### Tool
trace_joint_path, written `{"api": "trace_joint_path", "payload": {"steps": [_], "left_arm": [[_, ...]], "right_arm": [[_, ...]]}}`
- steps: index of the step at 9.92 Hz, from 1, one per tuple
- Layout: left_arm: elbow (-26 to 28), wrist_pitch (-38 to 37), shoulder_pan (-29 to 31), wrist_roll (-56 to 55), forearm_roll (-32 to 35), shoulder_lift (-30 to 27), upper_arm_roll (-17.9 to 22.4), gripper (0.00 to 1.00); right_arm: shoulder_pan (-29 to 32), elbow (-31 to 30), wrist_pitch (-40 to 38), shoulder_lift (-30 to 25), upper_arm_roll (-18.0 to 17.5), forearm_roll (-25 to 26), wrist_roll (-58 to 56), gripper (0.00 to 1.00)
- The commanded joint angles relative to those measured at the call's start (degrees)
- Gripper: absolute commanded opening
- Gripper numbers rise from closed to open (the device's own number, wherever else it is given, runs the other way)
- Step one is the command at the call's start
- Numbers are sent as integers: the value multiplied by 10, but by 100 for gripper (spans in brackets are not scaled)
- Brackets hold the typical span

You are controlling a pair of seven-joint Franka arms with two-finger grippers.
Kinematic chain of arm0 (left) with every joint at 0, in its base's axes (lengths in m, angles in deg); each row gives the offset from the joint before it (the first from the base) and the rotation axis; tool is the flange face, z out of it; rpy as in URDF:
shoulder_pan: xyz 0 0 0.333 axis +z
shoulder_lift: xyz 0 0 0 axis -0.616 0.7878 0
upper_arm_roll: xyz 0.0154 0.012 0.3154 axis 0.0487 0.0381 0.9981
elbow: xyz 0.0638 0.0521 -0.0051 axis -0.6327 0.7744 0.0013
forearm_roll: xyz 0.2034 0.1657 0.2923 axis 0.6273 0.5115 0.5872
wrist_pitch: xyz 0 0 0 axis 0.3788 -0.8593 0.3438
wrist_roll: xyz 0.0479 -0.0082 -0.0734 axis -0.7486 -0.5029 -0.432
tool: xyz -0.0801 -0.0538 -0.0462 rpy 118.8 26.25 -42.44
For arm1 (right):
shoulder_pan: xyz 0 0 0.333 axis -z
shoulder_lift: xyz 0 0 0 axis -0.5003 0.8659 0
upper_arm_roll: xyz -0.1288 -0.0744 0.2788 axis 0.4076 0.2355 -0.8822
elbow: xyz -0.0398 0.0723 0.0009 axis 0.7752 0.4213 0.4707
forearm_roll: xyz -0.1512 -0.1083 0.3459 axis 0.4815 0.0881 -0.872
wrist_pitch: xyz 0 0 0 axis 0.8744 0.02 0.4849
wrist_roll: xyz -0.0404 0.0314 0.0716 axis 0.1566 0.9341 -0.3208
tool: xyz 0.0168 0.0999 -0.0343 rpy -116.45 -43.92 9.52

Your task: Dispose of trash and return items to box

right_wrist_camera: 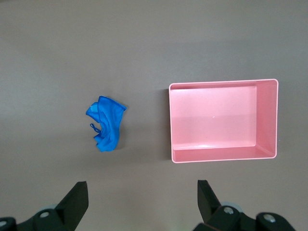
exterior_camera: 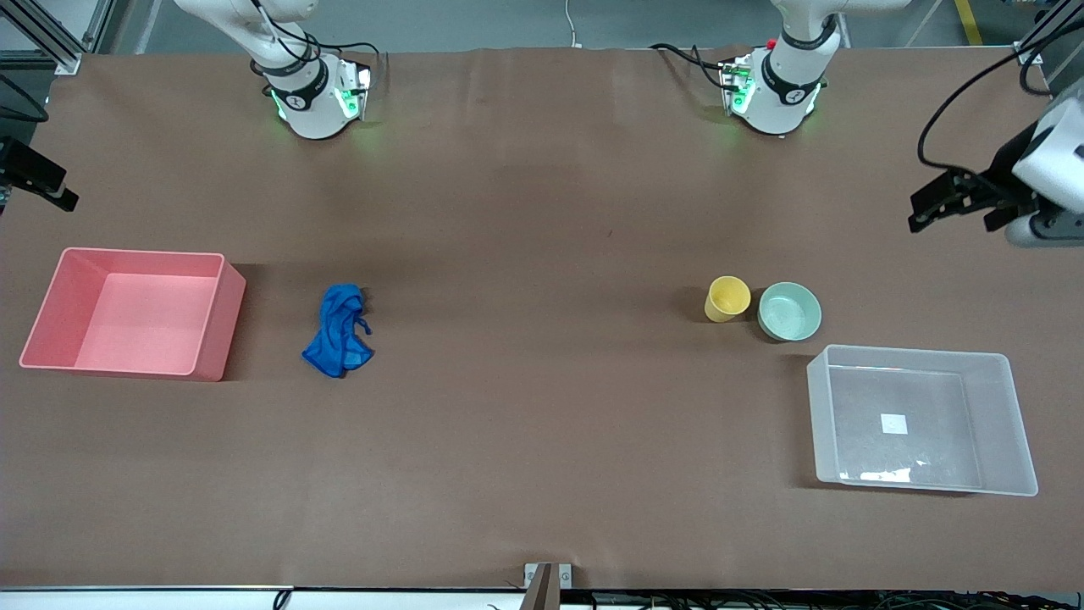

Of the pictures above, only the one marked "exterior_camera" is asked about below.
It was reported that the mint green bowl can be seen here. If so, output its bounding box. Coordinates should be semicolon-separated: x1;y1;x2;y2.
758;282;822;342

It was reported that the pink plastic bin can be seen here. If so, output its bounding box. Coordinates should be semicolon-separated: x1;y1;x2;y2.
19;247;247;382

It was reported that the brown table cover sheet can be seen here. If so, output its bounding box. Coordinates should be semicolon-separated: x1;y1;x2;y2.
0;47;1084;591

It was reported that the clear plastic storage box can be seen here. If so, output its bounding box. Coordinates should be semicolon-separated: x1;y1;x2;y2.
806;343;1039;497

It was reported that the base connector box green light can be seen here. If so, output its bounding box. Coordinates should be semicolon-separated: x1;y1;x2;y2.
719;55;756;117
335;59;374;121

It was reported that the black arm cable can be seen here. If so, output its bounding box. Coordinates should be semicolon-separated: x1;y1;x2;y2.
0;75;49;125
917;47;1084;175

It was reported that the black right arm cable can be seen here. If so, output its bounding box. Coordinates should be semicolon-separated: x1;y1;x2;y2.
0;75;49;125

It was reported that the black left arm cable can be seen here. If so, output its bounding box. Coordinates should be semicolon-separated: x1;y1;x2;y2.
917;47;1084;175

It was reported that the metal table bracket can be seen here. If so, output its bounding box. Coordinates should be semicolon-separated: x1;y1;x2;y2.
524;563;573;610

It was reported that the aluminium frame post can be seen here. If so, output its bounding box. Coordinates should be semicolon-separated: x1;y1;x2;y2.
0;0;115;75
1015;0;1084;96

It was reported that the black base cable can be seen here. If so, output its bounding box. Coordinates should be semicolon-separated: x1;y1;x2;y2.
650;42;731;91
250;0;390;79

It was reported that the yellow plastic cup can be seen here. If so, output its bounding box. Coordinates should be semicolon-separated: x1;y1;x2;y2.
705;275;752;324

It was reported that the blue cloth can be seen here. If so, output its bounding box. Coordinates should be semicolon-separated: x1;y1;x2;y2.
302;284;374;379

